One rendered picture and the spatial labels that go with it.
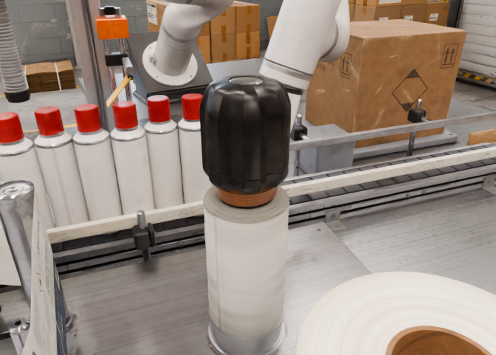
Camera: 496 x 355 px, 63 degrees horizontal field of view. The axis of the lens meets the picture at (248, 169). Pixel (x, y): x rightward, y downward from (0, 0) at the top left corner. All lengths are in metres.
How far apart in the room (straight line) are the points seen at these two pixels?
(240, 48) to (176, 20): 3.00
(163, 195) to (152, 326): 0.23
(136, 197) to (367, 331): 0.43
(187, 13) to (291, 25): 0.68
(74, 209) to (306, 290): 0.36
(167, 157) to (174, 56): 0.76
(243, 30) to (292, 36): 3.62
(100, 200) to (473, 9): 5.08
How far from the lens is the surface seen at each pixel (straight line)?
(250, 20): 4.29
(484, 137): 1.26
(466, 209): 0.92
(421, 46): 1.09
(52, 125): 0.63
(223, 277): 0.41
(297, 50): 0.64
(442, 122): 0.98
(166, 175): 0.66
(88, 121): 0.62
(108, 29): 0.67
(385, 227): 0.80
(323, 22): 0.66
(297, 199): 0.75
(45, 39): 6.07
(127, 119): 0.62
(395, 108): 1.09
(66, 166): 0.65
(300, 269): 0.60
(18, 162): 0.64
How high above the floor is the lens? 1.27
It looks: 27 degrees down
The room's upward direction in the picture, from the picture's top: straight up
